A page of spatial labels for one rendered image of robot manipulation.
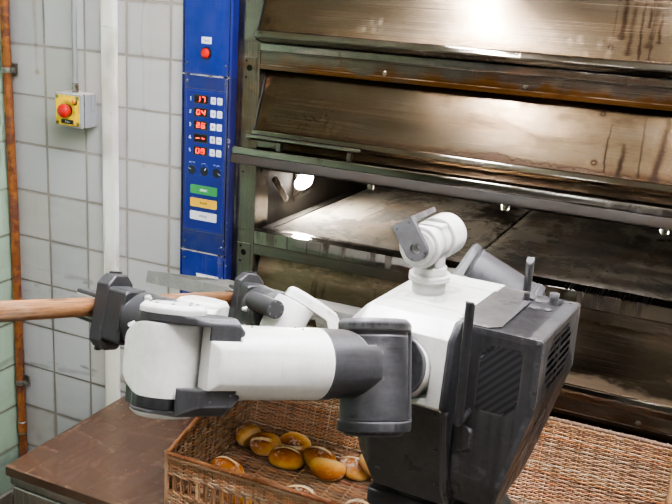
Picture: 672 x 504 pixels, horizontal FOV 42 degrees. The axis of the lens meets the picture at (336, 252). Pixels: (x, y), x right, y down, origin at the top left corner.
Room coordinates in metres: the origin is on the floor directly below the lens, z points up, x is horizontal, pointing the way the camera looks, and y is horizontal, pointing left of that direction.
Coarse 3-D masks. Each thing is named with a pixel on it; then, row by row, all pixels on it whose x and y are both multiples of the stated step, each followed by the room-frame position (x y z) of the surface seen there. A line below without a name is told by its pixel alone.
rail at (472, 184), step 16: (288, 160) 2.18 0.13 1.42; (304, 160) 2.17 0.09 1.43; (320, 160) 2.15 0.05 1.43; (336, 160) 2.14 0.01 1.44; (400, 176) 2.06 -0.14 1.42; (416, 176) 2.05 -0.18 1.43; (432, 176) 2.03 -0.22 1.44; (512, 192) 1.95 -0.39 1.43; (528, 192) 1.94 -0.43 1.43; (544, 192) 1.92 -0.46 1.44; (608, 208) 1.87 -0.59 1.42; (624, 208) 1.85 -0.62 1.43; (640, 208) 1.84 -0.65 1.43; (656, 208) 1.83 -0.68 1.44
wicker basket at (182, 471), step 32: (224, 416) 2.16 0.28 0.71; (288, 416) 2.24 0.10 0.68; (320, 416) 2.21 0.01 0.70; (192, 448) 2.01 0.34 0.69; (224, 448) 2.16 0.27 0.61; (352, 448) 2.16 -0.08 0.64; (192, 480) 1.88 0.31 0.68; (256, 480) 1.81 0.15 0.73; (288, 480) 2.05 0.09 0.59; (320, 480) 2.07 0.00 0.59
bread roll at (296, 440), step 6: (288, 432) 2.20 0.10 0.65; (294, 432) 2.20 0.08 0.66; (282, 438) 2.18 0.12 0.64; (288, 438) 2.17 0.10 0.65; (294, 438) 2.17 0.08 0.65; (300, 438) 2.17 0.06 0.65; (306, 438) 2.18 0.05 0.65; (282, 444) 2.17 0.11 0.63; (288, 444) 2.16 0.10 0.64; (294, 444) 2.16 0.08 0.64; (300, 444) 2.16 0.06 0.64; (306, 444) 2.16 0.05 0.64; (300, 450) 2.15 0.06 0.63
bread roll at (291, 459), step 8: (280, 448) 2.12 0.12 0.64; (288, 448) 2.12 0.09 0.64; (272, 456) 2.12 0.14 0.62; (280, 456) 2.10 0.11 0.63; (288, 456) 2.10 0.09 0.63; (296, 456) 2.11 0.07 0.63; (272, 464) 2.11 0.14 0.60; (280, 464) 2.10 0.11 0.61; (288, 464) 2.09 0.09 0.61; (296, 464) 2.10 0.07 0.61
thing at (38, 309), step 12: (12, 300) 1.16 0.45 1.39; (24, 300) 1.18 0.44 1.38; (36, 300) 1.19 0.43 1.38; (48, 300) 1.21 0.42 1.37; (60, 300) 1.24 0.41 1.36; (72, 300) 1.26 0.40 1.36; (84, 300) 1.28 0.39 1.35; (228, 300) 1.65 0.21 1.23; (0, 312) 1.12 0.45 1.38; (12, 312) 1.14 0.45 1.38; (24, 312) 1.16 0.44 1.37; (36, 312) 1.18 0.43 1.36; (48, 312) 1.20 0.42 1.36; (60, 312) 1.22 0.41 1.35; (72, 312) 1.25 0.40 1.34; (84, 312) 1.27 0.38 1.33
